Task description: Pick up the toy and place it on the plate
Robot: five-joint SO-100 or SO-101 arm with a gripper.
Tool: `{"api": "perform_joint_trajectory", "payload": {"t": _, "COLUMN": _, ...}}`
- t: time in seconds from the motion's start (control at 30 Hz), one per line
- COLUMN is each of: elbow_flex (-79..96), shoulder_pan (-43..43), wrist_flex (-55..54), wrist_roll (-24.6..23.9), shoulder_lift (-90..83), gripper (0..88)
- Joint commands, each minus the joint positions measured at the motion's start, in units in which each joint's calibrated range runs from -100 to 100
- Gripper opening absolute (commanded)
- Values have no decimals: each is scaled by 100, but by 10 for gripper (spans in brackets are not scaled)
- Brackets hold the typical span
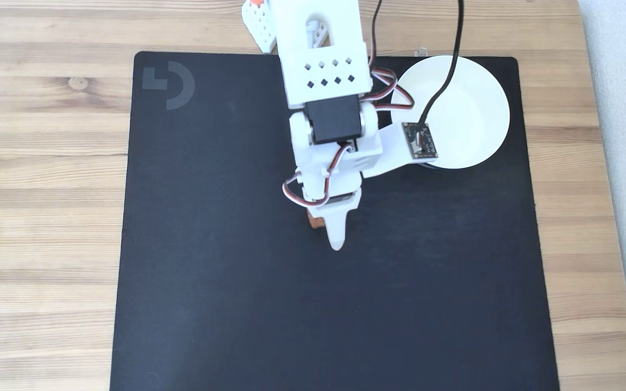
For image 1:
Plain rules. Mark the brown rectangular toy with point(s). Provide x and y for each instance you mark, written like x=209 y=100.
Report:
x=315 y=220

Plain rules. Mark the white round bowl plate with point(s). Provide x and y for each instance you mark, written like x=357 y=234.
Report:
x=470 y=108

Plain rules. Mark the black desk mat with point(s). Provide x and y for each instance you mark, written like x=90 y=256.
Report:
x=318 y=315

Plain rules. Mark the small clear plastic clip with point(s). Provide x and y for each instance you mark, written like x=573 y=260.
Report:
x=421 y=52

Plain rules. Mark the black camera on white mount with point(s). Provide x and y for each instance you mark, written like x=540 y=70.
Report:
x=419 y=142

